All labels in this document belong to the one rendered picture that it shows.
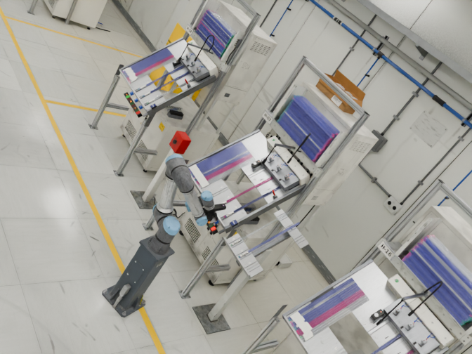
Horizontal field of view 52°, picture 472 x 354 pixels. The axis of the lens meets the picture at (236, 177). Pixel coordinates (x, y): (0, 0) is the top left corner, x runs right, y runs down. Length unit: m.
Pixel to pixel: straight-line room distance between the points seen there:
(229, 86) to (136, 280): 2.17
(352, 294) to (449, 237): 0.70
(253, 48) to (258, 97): 1.63
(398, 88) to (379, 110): 0.28
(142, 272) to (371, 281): 1.50
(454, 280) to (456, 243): 0.29
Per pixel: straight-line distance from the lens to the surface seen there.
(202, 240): 4.20
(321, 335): 3.19
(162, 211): 3.20
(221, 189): 3.74
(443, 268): 3.15
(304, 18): 6.00
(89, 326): 3.41
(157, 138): 4.80
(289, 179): 3.68
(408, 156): 4.92
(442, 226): 3.34
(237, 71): 4.66
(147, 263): 3.29
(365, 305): 3.28
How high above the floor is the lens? 2.55
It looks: 25 degrees down
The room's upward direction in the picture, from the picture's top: 35 degrees clockwise
